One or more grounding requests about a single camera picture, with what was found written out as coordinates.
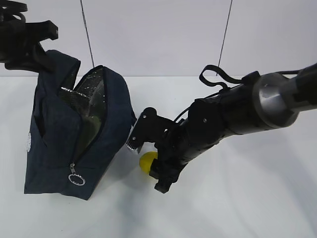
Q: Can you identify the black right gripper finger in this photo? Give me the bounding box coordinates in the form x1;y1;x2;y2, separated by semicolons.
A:
151;159;180;193

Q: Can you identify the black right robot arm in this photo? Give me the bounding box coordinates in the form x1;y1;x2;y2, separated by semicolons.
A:
150;65;317;193

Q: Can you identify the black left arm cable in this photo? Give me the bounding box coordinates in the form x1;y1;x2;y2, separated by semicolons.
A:
0;0;28;25

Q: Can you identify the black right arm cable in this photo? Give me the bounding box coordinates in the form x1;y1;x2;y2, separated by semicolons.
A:
199;64;300;90

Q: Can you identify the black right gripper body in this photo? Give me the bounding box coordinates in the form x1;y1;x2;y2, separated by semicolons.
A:
157;119;220;183

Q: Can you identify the silver zipper pull ring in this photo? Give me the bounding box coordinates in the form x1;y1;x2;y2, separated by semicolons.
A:
68;162;86;186

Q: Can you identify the dark blue insulated bag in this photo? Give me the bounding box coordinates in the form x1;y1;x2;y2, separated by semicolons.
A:
24;50;136;200

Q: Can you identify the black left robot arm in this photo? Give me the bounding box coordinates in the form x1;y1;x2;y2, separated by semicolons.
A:
0;0;58;73

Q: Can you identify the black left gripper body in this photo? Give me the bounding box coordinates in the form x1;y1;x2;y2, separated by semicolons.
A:
0;20;58;71

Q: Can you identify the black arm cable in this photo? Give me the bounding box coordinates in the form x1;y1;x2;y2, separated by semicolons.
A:
199;64;300;90
0;0;28;25

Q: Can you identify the yellow lemon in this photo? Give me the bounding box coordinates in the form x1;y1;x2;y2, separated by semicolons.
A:
139;151;158;174

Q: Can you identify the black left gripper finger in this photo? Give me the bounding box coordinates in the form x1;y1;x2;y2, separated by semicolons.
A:
31;43;56;73

